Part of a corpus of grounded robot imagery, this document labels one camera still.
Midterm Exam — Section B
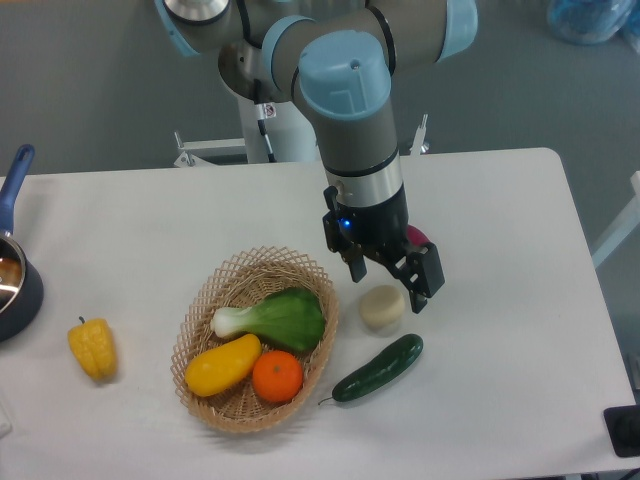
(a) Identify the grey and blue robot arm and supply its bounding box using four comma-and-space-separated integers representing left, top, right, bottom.
155, 1, 478, 312

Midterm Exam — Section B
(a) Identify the dark blue saucepan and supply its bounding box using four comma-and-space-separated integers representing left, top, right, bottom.
1, 144, 44, 342

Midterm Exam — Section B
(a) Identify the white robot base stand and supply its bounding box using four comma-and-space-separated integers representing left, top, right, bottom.
172, 41, 431, 169

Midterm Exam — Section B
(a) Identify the blue plastic bag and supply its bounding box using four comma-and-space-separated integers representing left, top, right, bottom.
546, 0, 638, 46

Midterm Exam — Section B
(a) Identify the white frame at right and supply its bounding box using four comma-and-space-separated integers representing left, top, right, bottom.
591, 171, 639, 268

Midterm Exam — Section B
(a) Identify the dark green cucumber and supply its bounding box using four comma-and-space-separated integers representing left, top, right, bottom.
318, 333, 424, 404

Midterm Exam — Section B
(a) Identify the orange fruit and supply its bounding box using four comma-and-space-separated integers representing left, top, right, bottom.
252, 350, 304, 403

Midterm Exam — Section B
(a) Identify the yellow bell pepper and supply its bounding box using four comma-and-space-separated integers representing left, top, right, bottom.
67, 316, 119, 382

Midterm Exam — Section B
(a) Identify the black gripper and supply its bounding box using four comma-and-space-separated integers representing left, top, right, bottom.
323, 186, 445, 314

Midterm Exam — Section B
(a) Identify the green bok choy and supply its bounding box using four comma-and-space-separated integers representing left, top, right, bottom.
210, 287, 326, 353

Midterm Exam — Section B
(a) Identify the beige round potato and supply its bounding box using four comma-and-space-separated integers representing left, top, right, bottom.
358, 285, 406, 331

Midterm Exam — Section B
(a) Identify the woven wicker basket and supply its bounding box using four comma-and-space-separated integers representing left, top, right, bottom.
171, 247, 339, 433

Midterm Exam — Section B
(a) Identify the black device at table edge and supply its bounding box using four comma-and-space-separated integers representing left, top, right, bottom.
603, 405, 640, 458

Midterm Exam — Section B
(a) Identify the purple sweet potato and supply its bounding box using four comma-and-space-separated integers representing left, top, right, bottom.
407, 225, 430, 246

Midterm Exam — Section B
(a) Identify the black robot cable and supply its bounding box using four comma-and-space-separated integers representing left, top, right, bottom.
252, 79, 277, 164

